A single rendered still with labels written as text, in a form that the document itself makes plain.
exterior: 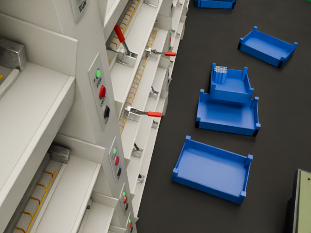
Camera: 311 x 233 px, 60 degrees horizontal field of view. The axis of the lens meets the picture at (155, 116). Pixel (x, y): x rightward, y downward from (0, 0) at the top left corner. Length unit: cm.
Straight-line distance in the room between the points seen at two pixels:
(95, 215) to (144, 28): 46
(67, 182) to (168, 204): 77
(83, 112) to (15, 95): 10
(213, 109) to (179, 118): 19
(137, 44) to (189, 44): 125
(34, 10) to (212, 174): 107
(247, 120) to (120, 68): 99
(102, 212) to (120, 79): 29
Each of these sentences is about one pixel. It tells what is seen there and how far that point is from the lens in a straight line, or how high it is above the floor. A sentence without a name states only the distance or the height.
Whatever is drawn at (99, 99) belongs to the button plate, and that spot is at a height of 81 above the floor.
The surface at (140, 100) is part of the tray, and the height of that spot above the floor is 51.
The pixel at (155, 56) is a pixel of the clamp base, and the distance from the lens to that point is 92.
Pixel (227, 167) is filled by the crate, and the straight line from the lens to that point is 128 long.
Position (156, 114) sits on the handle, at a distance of 71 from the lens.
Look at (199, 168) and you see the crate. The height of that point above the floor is 0.
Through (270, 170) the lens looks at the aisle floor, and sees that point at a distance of 134.
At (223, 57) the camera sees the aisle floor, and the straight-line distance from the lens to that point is 182.
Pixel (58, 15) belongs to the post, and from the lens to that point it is 27.
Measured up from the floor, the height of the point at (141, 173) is 13.
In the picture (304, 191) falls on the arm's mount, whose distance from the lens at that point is 108.
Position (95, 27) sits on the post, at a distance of 36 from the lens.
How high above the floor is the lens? 108
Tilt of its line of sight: 50 degrees down
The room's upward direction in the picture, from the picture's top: straight up
